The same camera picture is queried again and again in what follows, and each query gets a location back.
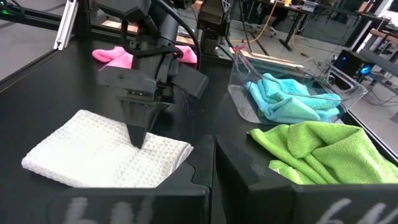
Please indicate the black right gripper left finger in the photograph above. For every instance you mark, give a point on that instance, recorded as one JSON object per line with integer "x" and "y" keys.
{"x": 174, "y": 202}

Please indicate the light blue microfiber towel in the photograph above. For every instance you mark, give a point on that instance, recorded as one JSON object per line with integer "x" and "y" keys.
{"x": 289, "y": 113}

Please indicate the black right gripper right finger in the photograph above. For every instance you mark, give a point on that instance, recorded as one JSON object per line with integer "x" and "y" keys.
{"x": 264, "y": 202}

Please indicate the teal microfiber towel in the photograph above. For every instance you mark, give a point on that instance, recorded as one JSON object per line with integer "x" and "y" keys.
{"x": 298, "y": 90}

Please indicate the silver aluminium bar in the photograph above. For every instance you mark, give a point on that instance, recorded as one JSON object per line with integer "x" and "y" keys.
{"x": 65, "y": 25}

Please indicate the black device with blue light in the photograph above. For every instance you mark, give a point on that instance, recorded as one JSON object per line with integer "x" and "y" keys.
{"x": 351, "y": 62}

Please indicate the pink microfiber towel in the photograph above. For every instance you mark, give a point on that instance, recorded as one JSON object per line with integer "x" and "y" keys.
{"x": 118, "y": 57}

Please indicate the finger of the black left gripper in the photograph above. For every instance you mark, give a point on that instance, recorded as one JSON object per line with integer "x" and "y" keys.
{"x": 132, "y": 118}
{"x": 149, "y": 113}

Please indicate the black background desk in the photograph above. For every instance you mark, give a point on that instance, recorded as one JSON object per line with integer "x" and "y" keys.
{"x": 326, "y": 12}

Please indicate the grey desk with legs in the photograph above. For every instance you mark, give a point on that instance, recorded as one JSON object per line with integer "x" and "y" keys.
{"x": 382, "y": 60}

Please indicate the white waffle-weave towel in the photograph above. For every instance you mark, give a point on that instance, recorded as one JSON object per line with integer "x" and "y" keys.
{"x": 93, "y": 152}

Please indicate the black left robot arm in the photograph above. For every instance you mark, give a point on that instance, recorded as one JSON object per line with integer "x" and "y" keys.
{"x": 158, "y": 28}

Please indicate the green microfiber towel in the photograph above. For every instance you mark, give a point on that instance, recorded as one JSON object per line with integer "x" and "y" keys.
{"x": 335, "y": 152}

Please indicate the clear plastic bin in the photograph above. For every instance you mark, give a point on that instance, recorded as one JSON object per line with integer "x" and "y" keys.
{"x": 242, "y": 102}

